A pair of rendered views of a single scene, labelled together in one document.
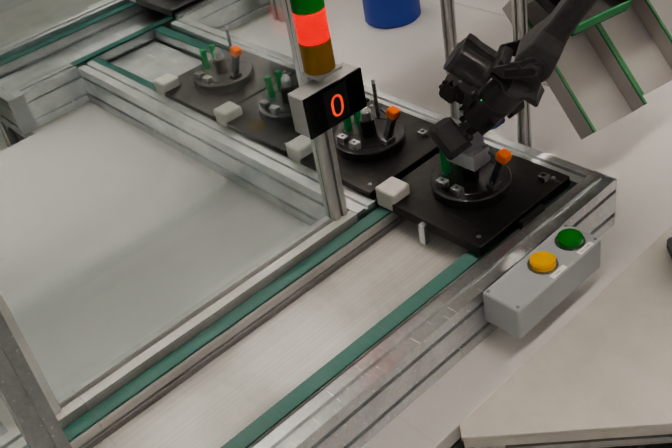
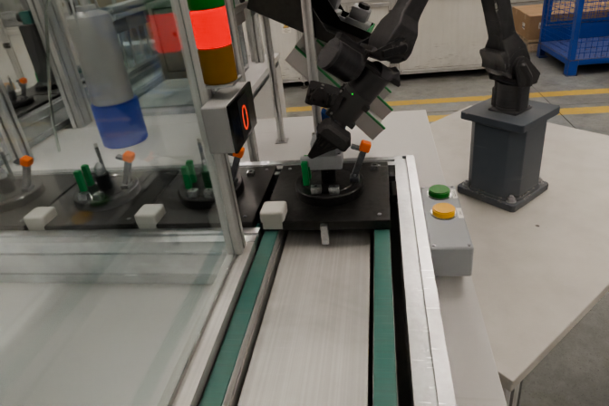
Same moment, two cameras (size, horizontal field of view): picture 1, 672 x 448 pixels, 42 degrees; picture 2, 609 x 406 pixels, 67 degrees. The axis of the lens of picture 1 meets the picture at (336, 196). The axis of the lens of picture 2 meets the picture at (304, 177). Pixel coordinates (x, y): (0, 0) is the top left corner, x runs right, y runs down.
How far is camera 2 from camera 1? 0.87 m
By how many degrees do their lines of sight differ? 37
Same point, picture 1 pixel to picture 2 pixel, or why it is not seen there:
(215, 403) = not seen: outside the picture
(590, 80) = not seen: hidden behind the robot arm
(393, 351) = (423, 328)
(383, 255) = (298, 267)
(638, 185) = not seen: hidden behind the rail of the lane
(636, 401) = (573, 282)
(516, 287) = (449, 234)
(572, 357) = (498, 276)
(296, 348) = (307, 386)
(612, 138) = (352, 154)
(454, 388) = (456, 344)
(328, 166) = (231, 195)
